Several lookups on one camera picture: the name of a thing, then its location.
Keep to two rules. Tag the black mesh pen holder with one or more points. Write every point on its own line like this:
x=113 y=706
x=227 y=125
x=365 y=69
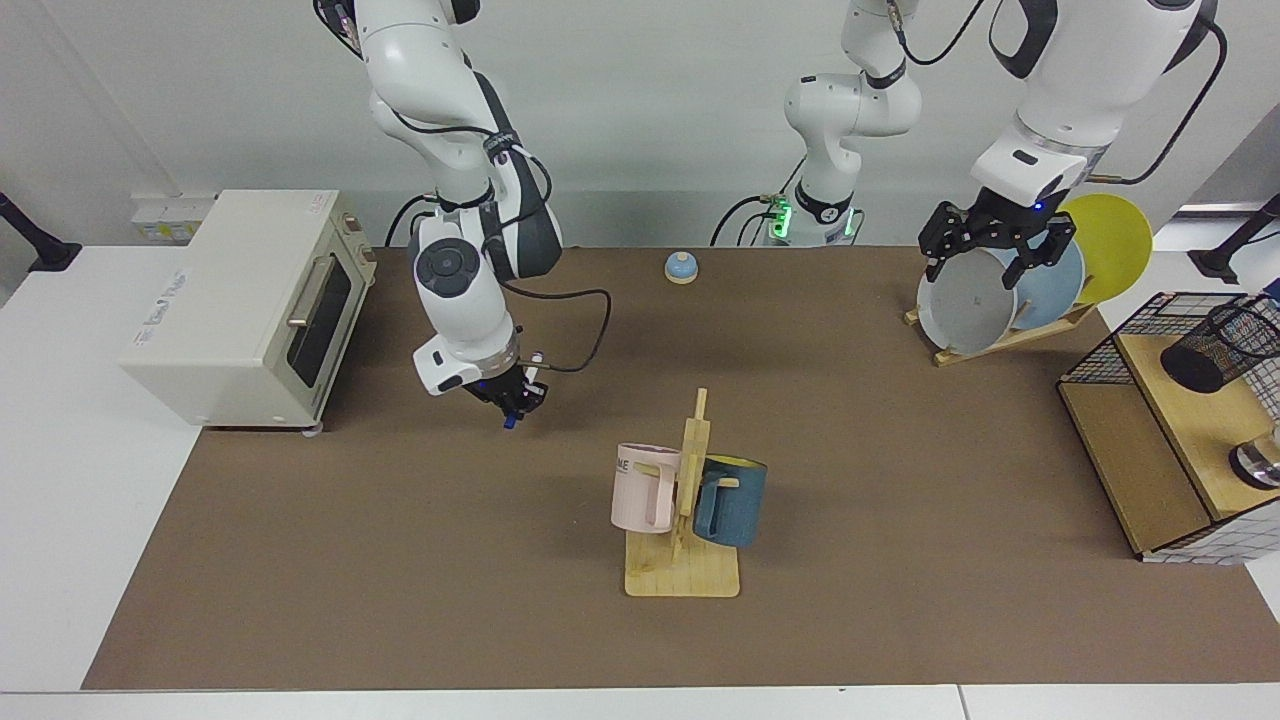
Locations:
x=1200 y=365

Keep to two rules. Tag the wooden plate rack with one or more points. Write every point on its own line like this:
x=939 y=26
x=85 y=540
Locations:
x=1000 y=345

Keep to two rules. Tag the yellow plate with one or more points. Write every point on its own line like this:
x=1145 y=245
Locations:
x=1115 y=245

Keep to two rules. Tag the pale toaster oven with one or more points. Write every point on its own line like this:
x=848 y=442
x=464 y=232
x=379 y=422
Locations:
x=220 y=320

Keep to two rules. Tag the small blue round thing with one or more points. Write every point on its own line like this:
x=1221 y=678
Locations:
x=681 y=268

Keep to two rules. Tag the blue and white marker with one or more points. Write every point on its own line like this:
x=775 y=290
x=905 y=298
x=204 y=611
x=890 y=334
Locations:
x=537 y=368

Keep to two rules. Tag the light blue plate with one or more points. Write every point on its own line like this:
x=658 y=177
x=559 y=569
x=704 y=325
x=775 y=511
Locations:
x=1050 y=295

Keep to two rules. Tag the white wall socket strip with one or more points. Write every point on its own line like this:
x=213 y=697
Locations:
x=165 y=225

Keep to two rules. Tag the glass lid with metal rim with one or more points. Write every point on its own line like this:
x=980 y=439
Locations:
x=1260 y=465

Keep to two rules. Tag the dark blue cup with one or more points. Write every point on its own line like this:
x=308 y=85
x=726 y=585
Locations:
x=740 y=505

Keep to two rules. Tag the brown table cloth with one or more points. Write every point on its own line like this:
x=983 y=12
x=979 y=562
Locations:
x=400 y=550

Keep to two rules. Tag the black camera stand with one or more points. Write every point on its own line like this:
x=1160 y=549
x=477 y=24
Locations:
x=35 y=245
x=1235 y=250

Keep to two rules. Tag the wooden cup stand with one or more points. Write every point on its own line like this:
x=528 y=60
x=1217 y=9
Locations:
x=690 y=575

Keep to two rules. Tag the pink cup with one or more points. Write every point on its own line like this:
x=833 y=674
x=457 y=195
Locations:
x=635 y=490

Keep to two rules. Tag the grey plate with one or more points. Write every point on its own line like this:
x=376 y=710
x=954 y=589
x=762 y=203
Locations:
x=965 y=310

